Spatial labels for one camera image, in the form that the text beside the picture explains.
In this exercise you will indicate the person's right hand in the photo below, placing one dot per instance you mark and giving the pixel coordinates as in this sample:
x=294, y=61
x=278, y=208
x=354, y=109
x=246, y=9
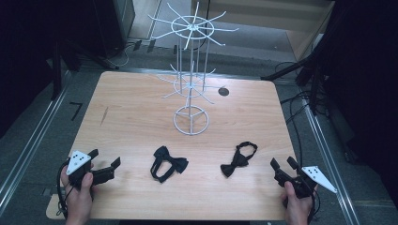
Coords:
x=296, y=207

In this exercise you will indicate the aluminium floor rail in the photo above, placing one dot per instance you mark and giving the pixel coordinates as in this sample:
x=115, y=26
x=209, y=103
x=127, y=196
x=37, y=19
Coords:
x=328, y=165
x=31, y=146

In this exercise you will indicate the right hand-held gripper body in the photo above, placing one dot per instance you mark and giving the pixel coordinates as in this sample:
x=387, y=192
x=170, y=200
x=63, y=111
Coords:
x=308, y=181

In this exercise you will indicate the dark round table grommet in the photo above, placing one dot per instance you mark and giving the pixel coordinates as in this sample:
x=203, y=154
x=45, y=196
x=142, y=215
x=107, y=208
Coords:
x=223, y=91

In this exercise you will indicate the black bow tie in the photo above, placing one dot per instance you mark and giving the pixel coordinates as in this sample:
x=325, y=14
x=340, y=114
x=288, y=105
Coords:
x=233, y=167
x=180, y=164

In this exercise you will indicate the person's left hand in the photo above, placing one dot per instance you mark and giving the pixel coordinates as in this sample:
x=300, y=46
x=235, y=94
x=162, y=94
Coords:
x=79, y=201

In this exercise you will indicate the black metal stand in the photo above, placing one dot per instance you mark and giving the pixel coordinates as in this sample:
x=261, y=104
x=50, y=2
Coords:
x=308, y=67
x=58, y=72

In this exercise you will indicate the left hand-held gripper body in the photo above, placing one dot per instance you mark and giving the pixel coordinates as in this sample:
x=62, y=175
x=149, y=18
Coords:
x=77, y=162

